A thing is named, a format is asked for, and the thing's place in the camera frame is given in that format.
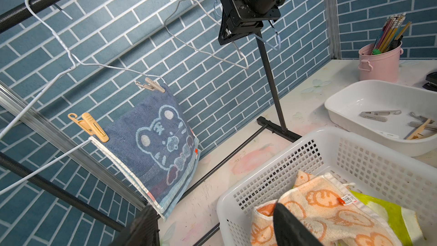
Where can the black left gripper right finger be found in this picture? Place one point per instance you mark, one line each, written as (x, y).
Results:
(289, 231)

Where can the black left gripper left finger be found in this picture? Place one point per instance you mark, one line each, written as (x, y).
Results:
(142, 231)

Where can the orange bunny towel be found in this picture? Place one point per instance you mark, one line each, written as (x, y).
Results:
(328, 210)

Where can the blue bear towel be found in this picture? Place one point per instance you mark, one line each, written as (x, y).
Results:
(153, 146)

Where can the yellow green towel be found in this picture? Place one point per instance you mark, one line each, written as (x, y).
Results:
(401, 220)

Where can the beige clothespin orange towel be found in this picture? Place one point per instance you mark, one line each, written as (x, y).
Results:
(431, 126)
(379, 115)

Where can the bundle of coloured pencils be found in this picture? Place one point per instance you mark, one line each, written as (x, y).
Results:
(391, 34)

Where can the white rectangular tray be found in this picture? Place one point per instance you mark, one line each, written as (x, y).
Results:
(400, 117)

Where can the pink metal pen bucket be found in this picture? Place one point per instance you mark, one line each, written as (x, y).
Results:
(383, 67)

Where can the black object beside tape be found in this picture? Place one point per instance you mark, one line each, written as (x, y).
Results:
(431, 82)

